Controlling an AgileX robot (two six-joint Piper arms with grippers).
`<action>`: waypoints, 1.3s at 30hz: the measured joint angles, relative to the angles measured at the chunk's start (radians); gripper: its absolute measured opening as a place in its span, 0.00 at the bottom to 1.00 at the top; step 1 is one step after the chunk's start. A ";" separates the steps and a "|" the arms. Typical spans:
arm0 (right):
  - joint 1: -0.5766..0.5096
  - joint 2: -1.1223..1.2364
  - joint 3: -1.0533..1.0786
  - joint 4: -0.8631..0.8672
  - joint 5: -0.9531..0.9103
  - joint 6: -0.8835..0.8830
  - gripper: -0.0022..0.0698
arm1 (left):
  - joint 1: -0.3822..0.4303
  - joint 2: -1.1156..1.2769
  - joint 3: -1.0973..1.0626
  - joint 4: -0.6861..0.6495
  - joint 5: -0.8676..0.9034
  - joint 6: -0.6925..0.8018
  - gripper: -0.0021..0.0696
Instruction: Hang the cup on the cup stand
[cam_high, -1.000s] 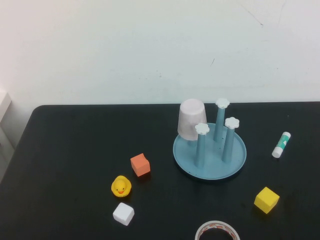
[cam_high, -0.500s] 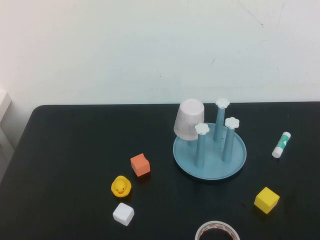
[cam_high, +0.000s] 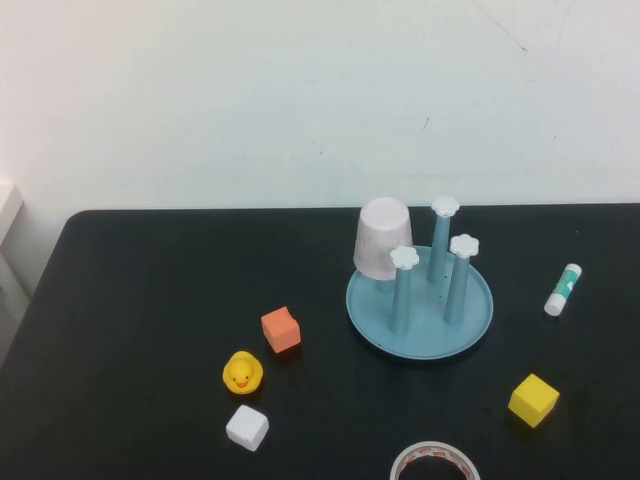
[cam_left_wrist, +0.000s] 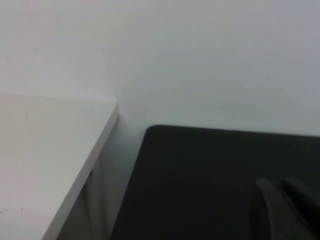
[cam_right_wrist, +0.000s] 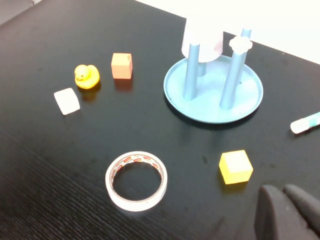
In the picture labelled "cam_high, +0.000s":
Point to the white foam cube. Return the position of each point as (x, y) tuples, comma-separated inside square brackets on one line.
[(247, 429)]

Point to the blue cup stand white caps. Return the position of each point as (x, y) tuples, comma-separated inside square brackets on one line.
[(425, 332)]

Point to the orange foam cube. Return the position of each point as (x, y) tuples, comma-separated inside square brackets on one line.
[(281, 331)]

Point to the yellow foam cube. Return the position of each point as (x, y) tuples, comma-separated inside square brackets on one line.
[(534, 401)]

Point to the pink plastic cup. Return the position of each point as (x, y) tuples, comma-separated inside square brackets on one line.
[(382, 235)]

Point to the clear tape roll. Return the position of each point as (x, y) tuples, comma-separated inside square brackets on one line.
[(435, 446)]

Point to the yellow rubber duck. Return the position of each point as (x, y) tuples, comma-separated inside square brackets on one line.
[(243, 372)]

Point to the green white glue stick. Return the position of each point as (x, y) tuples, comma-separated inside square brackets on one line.
[(563, 290)]

